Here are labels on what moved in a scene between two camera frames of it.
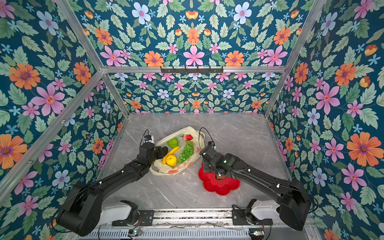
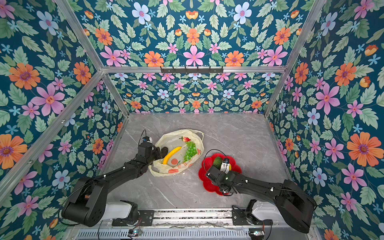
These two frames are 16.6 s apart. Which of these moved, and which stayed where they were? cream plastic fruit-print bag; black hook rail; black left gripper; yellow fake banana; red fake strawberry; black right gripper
Moved: black right gripper; red fake strawberry
Stayed: yellow fake banana; black hook rail; black left gripper; cream plastic fruit-print bag
